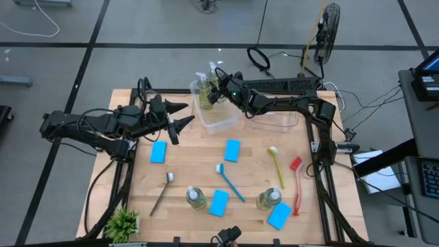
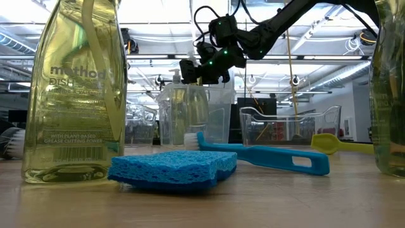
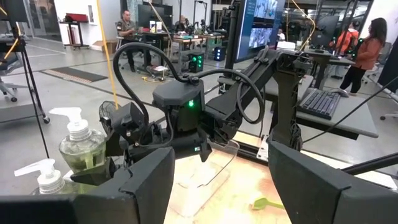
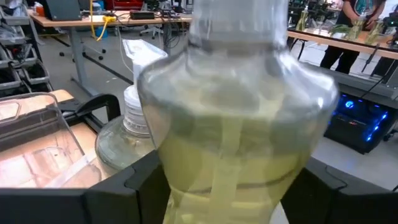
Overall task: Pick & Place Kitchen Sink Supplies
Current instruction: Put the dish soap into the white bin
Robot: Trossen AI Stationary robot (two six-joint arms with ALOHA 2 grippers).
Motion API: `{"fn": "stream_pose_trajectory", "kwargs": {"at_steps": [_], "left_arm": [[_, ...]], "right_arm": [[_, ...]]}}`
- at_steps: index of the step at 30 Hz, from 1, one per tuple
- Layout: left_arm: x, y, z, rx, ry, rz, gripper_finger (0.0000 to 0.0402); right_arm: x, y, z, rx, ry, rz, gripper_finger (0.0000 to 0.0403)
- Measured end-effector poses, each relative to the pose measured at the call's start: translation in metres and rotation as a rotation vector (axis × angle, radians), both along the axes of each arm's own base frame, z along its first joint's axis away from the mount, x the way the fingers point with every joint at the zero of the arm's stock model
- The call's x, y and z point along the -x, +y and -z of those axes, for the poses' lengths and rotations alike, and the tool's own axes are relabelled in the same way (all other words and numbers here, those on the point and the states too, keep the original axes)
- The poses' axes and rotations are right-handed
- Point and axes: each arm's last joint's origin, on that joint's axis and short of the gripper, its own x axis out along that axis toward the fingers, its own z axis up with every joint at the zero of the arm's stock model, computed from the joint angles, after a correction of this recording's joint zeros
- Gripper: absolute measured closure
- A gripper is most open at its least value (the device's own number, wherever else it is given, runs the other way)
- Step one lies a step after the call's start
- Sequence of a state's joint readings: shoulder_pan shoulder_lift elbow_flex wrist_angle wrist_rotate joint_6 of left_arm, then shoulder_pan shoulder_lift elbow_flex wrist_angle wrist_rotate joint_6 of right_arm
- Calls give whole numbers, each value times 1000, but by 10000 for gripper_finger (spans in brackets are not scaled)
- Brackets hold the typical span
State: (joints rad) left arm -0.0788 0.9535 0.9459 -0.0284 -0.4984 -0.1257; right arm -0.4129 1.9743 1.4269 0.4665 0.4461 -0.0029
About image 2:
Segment blue dish brush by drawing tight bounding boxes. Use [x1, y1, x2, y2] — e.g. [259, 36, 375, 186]
[184, 131, 331, 177]

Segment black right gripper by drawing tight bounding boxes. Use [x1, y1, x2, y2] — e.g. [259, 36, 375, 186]
[179, 44, 247, 85]

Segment low clear plastic bin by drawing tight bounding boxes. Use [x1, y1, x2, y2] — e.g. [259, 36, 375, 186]
[239, 105, 342, 148]
[125, 103, 158, 147]

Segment black tripod stand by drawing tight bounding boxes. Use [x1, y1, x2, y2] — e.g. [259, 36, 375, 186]
[154, 74, 168, 146]

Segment black desk monitor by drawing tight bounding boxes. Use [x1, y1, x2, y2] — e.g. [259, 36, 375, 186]
[8, 110, 28, 124]

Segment blue cellulose sponge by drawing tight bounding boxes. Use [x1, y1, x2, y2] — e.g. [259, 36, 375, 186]
[106, 149, 238, 193]

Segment tall clear plastic bin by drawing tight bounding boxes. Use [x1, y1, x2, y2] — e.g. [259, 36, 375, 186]
[157, 82, 237, 149]

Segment grey dish brush white bristles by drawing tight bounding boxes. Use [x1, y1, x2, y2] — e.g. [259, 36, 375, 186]
[0, 126, 26, 160]

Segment yellow hanging cord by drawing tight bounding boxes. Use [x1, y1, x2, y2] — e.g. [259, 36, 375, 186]
[285, 28, 302, 137]

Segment green dish brush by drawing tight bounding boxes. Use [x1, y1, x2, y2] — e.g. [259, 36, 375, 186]
[310, 132, 375, 156]

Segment black monitor panel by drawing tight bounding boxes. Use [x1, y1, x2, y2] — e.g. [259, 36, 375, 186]
[234, 97, 278, 144]

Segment black ceiling cable reel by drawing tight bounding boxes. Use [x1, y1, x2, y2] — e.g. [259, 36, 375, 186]
[121, 27, 140, 54]
[359, 28, 378, 46]

